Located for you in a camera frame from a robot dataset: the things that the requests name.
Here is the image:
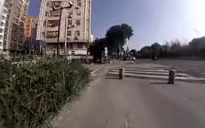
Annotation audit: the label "short bollard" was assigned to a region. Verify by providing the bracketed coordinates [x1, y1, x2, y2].
[118, 67, 125, 80]
[168, 69, 176, 85]

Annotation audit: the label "dark tree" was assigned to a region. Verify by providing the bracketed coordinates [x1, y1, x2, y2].
[88, 23, 135, 64]

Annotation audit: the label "white zebra crossing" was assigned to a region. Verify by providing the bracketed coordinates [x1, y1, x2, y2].
[106, 67, 205, 83]

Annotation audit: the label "grey asphalt path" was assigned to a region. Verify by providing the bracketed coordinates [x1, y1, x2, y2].
[51, 63, 205, 128]

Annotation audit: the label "beige tall building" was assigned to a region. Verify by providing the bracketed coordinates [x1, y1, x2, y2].
[36, 0, 94, 61]

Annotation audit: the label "street lamp pole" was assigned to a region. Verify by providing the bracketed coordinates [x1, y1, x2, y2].
[52, 1, 74, 58]

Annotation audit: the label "tall green bushes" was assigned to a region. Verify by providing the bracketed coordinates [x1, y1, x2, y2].
[0, 54, 91, 128]

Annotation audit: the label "orange building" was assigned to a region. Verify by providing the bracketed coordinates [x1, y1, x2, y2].
[24, 16, 39, 43]

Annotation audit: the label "grey asphalt road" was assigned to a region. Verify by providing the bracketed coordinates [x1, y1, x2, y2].
[136, 58, 205, 81]

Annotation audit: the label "row of trees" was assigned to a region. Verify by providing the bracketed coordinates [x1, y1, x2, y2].
[129, 34, 205, 59]

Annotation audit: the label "brown tall building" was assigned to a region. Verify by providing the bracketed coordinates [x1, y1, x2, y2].
[4, 0, 31, 54]

